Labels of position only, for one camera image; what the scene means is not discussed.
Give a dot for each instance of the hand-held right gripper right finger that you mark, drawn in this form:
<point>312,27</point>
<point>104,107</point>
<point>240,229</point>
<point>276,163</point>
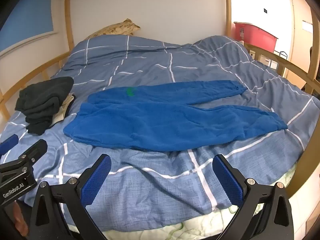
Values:
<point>228,180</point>

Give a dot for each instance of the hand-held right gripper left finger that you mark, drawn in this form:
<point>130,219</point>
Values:
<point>96,180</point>

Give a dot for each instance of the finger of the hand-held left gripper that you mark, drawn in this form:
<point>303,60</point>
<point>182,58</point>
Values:
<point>8,143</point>
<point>35,150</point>

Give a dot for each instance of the blue fleece pants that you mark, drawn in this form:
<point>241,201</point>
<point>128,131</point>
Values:
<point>162,122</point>

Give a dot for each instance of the person's left hand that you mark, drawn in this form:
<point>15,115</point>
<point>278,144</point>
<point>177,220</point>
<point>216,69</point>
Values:
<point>20,220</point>

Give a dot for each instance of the dark folded clothes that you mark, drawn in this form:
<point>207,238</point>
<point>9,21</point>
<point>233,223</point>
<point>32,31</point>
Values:
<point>42,102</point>

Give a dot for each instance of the cream folded cloth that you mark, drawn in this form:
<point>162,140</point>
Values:
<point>65,107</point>

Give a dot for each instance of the white green patterned bedsheet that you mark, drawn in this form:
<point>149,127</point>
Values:
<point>200,226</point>

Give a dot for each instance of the blue checked duvet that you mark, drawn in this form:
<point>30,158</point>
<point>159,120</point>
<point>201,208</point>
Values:
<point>150,62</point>

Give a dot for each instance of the beige door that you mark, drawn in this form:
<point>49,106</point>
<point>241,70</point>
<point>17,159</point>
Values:
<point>300,52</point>

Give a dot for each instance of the beige patterned pillow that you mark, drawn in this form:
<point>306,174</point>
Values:
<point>117,28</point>

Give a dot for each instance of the red storage bin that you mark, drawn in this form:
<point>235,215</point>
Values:
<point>252,35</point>

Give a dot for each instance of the white paper sign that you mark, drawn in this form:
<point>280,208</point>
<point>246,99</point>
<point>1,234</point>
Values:
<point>308,26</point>

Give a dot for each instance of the blue wall panel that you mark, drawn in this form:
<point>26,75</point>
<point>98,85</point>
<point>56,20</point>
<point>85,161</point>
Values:
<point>30,17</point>

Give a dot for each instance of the wooden bunk bed frame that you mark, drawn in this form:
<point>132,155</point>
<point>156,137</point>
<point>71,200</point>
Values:
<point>68,25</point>

